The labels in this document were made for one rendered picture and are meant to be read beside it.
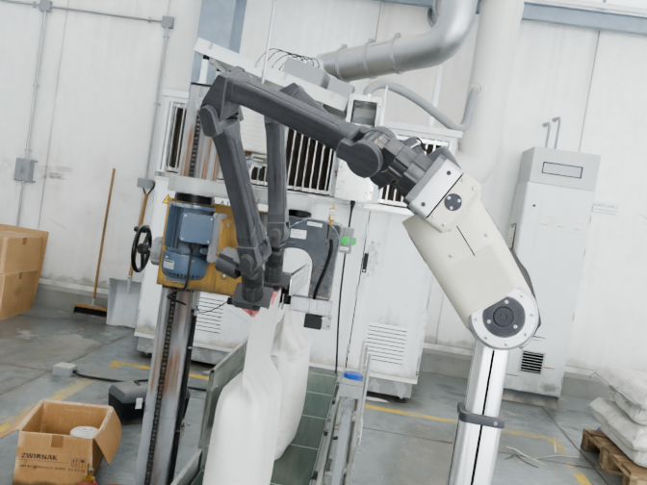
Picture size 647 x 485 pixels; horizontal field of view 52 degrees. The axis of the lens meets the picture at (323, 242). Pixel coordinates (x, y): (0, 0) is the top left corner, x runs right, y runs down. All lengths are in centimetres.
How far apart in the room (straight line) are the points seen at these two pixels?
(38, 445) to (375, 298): 274
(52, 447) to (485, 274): 223
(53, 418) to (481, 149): 359
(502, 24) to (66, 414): 412
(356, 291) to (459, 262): 358
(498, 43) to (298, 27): 200
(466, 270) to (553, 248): 441
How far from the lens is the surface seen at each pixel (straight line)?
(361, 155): 137
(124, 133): 686
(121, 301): 658
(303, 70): 491
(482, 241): 151
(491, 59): 555
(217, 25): 629
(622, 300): 677
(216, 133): 154
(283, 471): 268
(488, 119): 546
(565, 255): 596
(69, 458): 326
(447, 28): 471
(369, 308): 510
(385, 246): 505
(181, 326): 252
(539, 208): 590
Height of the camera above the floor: 139
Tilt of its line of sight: 3 degrees down
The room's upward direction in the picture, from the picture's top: 9 degrees clockwise
